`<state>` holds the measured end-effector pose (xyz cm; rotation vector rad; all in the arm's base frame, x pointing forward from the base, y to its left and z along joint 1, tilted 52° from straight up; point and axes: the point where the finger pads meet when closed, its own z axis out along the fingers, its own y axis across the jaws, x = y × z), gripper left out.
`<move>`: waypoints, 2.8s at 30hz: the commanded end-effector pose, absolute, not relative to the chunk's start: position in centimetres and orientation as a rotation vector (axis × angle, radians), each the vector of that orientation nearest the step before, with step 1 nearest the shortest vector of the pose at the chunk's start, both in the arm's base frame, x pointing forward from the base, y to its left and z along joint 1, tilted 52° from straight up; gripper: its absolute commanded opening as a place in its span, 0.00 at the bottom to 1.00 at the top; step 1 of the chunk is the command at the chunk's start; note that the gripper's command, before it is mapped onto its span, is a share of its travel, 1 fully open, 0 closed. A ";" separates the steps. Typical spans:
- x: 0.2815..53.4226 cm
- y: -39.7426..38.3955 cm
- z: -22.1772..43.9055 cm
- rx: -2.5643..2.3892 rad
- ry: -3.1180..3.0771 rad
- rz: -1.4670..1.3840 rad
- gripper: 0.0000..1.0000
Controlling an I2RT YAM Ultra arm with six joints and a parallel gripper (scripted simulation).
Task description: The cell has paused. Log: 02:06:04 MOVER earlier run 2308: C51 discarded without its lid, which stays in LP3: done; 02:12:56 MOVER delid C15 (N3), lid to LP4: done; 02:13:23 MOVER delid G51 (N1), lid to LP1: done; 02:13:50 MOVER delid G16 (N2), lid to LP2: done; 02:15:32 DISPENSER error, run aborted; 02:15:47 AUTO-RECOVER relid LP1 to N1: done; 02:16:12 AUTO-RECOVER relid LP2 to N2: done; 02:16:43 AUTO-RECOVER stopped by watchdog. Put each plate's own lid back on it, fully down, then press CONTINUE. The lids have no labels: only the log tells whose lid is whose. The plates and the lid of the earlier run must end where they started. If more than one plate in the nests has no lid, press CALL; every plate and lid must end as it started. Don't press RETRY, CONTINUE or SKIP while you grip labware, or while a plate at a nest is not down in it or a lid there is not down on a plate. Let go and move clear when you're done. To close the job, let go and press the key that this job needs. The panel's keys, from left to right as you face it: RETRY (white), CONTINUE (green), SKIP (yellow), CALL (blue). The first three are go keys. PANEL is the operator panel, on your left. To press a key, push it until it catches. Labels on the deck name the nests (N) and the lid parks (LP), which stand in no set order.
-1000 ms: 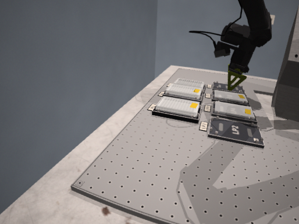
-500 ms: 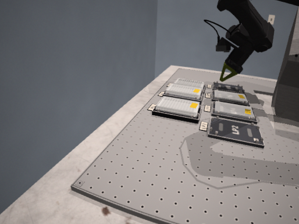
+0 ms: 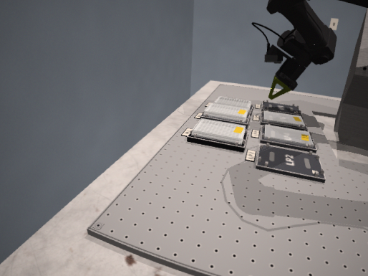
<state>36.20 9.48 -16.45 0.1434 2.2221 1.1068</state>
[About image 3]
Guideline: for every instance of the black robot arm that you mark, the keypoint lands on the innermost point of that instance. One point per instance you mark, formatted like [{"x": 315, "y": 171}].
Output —
[{"x": 312, "y": 40}]

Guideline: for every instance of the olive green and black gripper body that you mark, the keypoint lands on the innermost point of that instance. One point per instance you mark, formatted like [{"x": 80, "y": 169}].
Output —
[{"x": 290, "y": 81}]

